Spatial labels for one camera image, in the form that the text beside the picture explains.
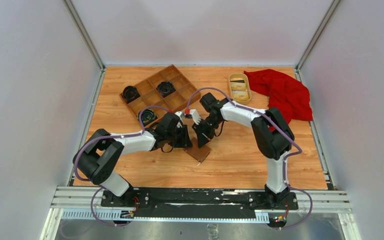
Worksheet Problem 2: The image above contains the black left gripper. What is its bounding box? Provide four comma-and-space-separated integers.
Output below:
165, 124, 193, 148

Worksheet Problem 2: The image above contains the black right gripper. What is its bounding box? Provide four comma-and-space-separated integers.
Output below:
192, 116, 222, 149

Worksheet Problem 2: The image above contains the brown leather card holder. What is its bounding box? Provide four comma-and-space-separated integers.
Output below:
183, 137, 212, 163

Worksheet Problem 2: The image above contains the beige oval tray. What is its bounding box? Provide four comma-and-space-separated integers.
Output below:
227, 73, 252, 105

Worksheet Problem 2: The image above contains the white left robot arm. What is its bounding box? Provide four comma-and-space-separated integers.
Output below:
73, 111, 192, 207

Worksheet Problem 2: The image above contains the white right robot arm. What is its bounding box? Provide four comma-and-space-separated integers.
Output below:
185, 93, 295, 209

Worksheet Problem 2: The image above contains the gold card in tray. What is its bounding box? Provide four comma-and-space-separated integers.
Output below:
232, 91, 250, 101
230, 81, 247, 92

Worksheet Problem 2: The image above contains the brown wooden compartment tray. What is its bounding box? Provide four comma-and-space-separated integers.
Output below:
119, 64, 201, 127

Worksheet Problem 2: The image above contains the red cloth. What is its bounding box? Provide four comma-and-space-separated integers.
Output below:
243, 69, 313, 124

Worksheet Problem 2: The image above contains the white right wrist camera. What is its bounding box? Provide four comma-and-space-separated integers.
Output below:
184, 108, 202, 125

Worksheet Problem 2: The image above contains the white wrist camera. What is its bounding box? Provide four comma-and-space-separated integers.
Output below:
184, 108, 202, 125
174, 111, 185, 128

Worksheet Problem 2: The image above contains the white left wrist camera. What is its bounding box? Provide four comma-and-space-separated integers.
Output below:
174, 111, 185, 128

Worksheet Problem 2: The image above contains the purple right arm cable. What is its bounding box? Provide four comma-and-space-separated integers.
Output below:
185, 87, 314, 231

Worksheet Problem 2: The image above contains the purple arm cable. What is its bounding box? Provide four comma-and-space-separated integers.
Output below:
73, 105, 175, 228
185, 87, 314, 231

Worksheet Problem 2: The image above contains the black coiled cable lower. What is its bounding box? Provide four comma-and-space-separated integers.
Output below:
138, 108, 158, 127

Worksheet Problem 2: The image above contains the black coiled cable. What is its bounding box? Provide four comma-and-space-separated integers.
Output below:
122, 85, 142, 103
138, 108, 158, 127
156, 80, 176, 98

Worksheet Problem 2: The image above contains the black coiled cable upper right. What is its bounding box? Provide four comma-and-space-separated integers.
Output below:
156, 80, 176, 98

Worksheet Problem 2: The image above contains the black coiled cable upper left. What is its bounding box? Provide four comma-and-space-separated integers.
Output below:
122, 85, 142, 103

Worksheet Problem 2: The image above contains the slotted cable duct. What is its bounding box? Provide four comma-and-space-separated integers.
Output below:
61, 208, 270, 224

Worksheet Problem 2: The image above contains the aluminium table edge rail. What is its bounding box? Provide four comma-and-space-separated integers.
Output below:
58, 65, 107, 187

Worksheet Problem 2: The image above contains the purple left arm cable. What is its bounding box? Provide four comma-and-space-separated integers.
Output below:
73, 105, 175, 228

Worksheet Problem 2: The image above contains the left aluminium corner post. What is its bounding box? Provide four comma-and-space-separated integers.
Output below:
62, 0, 105, 72

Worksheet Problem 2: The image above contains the aluminium corner post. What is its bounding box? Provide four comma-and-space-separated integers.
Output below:
62, 0, 105, 72
295, 0, 343, 72

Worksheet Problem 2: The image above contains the right aluminium corner post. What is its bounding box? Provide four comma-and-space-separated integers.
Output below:
295, 0, 343, 72

